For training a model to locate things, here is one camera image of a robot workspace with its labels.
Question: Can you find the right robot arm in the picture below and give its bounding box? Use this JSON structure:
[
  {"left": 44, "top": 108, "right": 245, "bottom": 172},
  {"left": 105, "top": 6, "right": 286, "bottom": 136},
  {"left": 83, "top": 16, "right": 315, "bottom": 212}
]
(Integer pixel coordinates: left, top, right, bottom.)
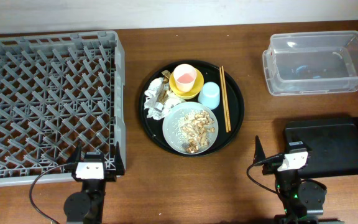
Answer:
[{"left": 246, "top": 136, "right": 342, "bottom": 224}]

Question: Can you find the grey plate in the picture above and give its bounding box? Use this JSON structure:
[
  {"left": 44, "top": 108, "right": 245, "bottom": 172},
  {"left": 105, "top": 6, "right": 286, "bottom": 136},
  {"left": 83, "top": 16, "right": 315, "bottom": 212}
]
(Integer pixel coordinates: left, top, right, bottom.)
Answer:
[{"left": 162, "top": 102, "right": 219, "bottom": 156}]

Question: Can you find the black rectangular tray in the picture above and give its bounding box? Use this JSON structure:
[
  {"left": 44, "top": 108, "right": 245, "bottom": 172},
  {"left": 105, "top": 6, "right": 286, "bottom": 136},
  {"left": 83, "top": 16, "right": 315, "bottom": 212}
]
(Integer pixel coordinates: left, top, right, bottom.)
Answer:
[{"left": 283, "top": 117, "right": 358, "bottom": 179}]

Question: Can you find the gold snack wrapper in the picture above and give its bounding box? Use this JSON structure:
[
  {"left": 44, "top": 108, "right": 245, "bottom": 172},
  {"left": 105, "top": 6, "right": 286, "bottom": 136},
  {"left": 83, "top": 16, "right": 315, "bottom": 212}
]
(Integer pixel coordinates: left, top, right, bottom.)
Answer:
[{"left": 156, "top": 70, "right": 171, "bottom": 104}]

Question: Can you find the light blue plastic cup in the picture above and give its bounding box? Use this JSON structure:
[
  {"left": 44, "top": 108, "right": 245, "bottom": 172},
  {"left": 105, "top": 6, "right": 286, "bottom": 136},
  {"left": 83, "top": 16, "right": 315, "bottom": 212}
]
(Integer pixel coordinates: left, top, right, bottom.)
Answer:
[{"left": 198, "top": 82, "right": 221, "bottom": 110}]

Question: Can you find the clear plastic bin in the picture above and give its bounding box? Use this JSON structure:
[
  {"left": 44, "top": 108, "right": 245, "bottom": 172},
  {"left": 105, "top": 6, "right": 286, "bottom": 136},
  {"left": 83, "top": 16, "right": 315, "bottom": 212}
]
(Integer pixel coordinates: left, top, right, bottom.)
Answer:
[{"left": 262, "top": 30, "right": 358, "bottom": 96}]

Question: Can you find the crumpled white napkin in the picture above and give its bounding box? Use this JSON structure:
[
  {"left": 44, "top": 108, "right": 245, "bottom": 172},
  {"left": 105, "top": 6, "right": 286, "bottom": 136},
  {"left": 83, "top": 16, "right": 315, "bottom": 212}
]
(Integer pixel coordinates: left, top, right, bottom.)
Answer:
[{"left": 144, "top": 77, "right": 185, "bottom": 120}]

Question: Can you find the peanut shells and rice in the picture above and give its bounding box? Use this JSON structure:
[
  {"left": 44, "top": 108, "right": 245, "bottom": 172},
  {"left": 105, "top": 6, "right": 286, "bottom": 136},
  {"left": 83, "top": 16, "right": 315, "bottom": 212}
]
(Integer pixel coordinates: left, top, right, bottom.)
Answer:
[{"left": 177, "top": 110, "right": 217, "bottom": 154}]

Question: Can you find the yellow plastic bowl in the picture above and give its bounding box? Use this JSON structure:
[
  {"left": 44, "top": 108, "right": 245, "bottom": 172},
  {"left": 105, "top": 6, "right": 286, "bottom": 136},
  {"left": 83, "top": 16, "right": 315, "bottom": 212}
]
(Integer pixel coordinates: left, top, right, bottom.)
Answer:
[{"left": 169, "top": 68, "right": 204, "bottom": 100}]

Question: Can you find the pink plastic cup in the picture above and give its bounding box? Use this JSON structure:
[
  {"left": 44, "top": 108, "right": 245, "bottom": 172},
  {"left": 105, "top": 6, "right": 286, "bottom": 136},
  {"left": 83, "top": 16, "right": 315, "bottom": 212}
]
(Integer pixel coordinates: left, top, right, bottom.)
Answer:
[{"left": 173, "top": 63, "right": 197, "bottom": 92}]

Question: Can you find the grey dishwasher rack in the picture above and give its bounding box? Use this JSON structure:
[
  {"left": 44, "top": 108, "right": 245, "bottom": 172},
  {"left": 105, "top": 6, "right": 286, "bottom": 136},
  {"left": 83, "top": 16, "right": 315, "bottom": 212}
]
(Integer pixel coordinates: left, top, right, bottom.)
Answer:
[{"left": 0, "top": 30, "right": 126, "bottom": 187}]

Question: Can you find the round black tray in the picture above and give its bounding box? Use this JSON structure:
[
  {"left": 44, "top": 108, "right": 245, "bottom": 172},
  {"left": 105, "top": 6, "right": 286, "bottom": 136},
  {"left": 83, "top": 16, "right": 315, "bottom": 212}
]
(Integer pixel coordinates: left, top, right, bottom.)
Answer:
[{"left": 139, "top": 60, "right": 245, "bottom": 156}]

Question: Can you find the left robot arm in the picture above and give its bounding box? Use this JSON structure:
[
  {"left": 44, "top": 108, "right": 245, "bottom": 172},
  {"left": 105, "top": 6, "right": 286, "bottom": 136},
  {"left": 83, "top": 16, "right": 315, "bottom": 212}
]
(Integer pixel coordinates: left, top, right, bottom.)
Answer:
[{"left": 63, "top": 144, "right": 125, "bottom": 223}]

